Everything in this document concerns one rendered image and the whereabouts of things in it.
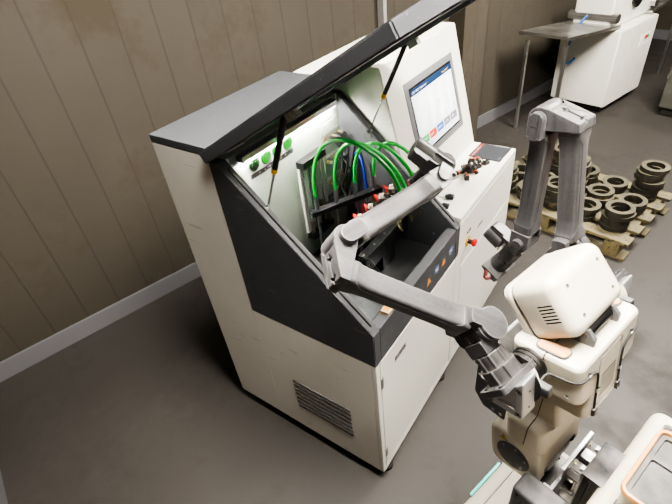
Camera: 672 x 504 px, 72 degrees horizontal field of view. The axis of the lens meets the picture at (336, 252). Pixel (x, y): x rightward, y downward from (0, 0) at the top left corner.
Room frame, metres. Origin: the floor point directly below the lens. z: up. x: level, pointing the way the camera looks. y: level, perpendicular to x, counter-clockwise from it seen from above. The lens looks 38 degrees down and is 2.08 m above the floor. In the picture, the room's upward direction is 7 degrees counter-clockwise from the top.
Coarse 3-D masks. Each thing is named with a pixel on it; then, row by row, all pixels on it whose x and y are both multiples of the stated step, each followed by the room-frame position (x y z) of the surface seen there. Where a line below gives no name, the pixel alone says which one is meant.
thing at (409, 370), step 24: (408, 336) 1.18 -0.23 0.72; (432, 336) 1.35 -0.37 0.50; (384, 360) 1.04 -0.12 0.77; (408, 360) 1.18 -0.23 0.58; (432, 360) 1.36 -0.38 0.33; (384, 384) 1.04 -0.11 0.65; (408, 384) 1.18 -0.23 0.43; (432, 384) 1.37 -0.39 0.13; (384, 408) 1.03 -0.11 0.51; (408, 408) 1.18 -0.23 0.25; (384, 432) 1.02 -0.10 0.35
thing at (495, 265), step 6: (498, 252) 1.12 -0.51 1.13; (492, 258) 1.13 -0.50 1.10; (498, 258) 1.10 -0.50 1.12; (486, 264) 1.12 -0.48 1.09; (492, 264) 1.12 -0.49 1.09; (498, 264) 1.10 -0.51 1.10; (504, 264) 1.08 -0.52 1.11; (510, 264) 1.08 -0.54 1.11; (492, 270) 1.10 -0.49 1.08; (498, 270) 1.10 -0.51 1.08; (504, 270) 1.10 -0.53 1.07; (492, 276) 1.08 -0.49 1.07; (498, 276) 1.08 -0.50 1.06
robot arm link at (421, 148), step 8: (416, 144) 1.14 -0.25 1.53; (424, 144) 1.14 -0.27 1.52; (408, 152) 1.16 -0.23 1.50; (416, 152) 1.12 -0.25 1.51; (424, 152) 1.13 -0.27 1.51; (432, 152) 1.13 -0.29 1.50; (416, 160) 1.12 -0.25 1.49; (424, 160) 1.11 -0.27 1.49; (432, 160) 1.10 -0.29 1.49; (424, 168) 1.11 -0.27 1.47; (432, 168) 1.10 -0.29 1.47; (440, 168) 1.07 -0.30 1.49; (448, 168) 1.08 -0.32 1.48; (440, 176) 1.04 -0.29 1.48; (448, 176) 1.05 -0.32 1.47
